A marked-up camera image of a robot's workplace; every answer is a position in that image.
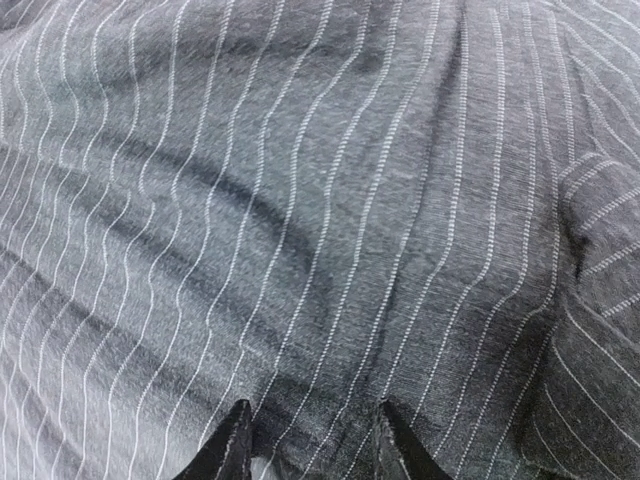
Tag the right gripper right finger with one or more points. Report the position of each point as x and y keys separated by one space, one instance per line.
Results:
x=398 y=453

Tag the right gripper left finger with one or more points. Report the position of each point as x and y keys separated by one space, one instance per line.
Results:
x=227 y=453

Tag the black pinstriped long sleeve shirt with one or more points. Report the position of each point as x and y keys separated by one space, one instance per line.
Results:
x=316 y=206

